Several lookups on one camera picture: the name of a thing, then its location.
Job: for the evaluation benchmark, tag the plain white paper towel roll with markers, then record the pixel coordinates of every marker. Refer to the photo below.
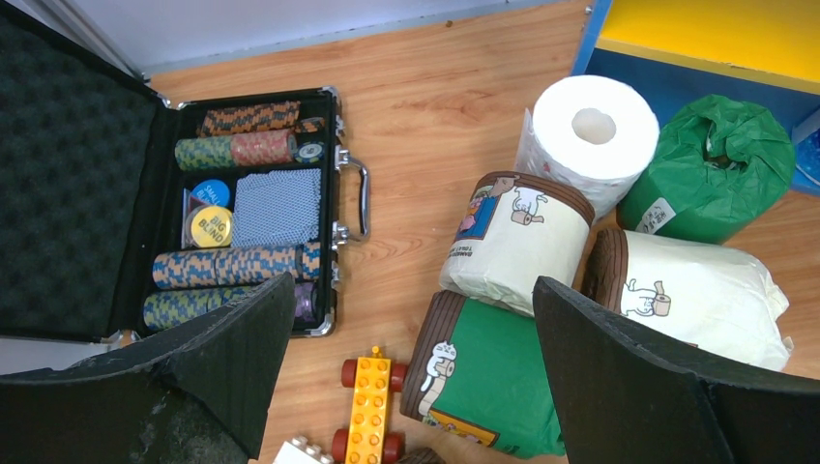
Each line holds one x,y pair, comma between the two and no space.
593,133

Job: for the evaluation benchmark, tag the black poker chip case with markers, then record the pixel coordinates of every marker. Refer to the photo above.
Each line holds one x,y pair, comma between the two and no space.
91,192

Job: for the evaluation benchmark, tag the white toy brick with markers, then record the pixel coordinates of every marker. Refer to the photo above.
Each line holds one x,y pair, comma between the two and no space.
299,450

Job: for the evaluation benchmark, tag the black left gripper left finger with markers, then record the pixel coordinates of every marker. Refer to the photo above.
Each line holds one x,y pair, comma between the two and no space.
196,393

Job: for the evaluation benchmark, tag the blue Tempo tissue pack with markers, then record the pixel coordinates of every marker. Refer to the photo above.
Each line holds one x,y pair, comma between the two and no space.
805,138

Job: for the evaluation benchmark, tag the blue small blind button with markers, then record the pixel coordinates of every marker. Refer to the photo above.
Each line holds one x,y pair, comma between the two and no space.
212,192

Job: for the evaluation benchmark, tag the cream wrapped roll brown band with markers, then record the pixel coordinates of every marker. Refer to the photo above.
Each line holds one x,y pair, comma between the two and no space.
717,298

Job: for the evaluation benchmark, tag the yellow big blind button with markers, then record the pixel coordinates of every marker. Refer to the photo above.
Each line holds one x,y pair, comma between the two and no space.
208,226

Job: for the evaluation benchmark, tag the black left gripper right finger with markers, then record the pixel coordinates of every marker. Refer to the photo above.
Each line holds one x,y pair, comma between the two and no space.
625,393

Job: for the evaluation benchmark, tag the blue playing card deck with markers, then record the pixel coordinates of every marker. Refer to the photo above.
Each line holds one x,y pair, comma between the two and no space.
279,208

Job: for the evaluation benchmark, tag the cream wrapped roll blue picture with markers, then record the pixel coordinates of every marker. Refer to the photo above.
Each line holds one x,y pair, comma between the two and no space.
516,228

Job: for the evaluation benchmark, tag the plain green wrapped roll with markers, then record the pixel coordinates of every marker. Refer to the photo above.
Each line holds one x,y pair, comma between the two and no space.
719,165

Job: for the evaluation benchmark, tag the green wrapped roll front left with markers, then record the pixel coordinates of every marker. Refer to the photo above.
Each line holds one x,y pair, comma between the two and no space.
421,456

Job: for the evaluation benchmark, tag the green wrapped roll brown band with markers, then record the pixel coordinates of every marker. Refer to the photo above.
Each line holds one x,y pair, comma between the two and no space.
477,371

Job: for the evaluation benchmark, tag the blue shelf with coloured boards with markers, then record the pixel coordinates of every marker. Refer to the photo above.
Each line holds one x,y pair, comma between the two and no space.
675,51

